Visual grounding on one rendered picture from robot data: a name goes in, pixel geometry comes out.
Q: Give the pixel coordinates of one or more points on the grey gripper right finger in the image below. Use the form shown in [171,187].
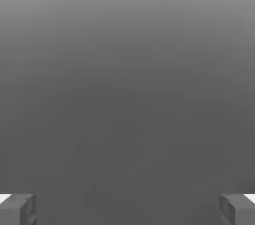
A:
[240,212]

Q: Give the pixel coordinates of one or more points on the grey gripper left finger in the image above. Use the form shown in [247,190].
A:
[14,211]

